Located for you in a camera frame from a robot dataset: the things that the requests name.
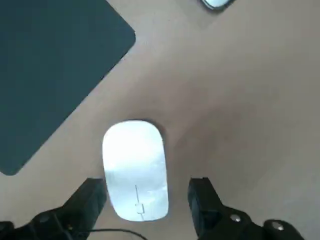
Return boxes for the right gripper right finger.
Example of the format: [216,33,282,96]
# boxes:
[187,176,310,240]

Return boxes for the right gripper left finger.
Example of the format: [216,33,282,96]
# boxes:
[0,177,109,240]

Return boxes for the white computer mouse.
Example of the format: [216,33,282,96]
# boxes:
[101,119,169,222]

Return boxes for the black mouse pad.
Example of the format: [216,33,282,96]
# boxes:
[0,0,137,177]

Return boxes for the silver closed laptop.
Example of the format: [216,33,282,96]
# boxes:
[199,0,236,11]

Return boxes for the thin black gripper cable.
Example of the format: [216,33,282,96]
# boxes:
[89,227,149,240]

